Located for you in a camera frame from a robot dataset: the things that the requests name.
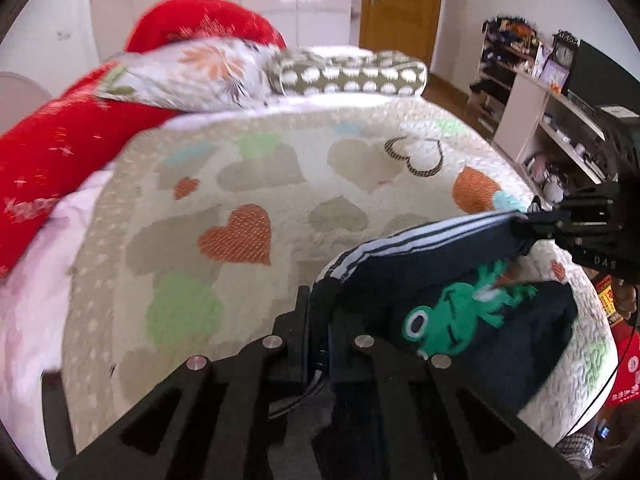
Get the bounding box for white shelf unit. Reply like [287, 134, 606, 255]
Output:
[492, 67, 618, 206]

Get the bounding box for grey chair back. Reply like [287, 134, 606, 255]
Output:
[0, 72, 53, 133]

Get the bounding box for beige heart-patterned quilt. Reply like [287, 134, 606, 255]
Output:
[62, 95, 618, 453]

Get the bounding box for wooden door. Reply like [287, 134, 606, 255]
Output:
[359, 0, 447, 68]

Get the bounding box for olive pillow with white dots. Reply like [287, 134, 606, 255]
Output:
[265, 49, 430, 98]

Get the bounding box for navy pants with frog print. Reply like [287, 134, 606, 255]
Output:
[309, 209, 581, 418]

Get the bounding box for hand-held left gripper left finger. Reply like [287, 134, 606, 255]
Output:
[59, 286, 314, 480]

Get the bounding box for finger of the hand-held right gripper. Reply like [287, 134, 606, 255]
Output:
[526, 182, 622, 233]
[510, 224, 576, 261]

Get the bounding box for white bed sheet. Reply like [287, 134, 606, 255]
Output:
[0, 167, 118, 478]

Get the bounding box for red blanket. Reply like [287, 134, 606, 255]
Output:
[0, 0, 288, 281]

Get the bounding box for shoe rack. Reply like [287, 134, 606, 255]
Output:
[467, 15, 548, 136]

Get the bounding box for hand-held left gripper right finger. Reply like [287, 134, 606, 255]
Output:
[311, 309, 582, 480]

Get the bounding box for black television screen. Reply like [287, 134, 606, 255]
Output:
[567, 39, 640, 113]

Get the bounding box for white floral pillow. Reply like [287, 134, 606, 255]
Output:
[97, 39, 281, 113]

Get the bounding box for dark ornate table clock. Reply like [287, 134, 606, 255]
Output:
[551, 30, 580, 68]

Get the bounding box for small desk calendar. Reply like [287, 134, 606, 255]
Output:
[539, 59, 572, 95]

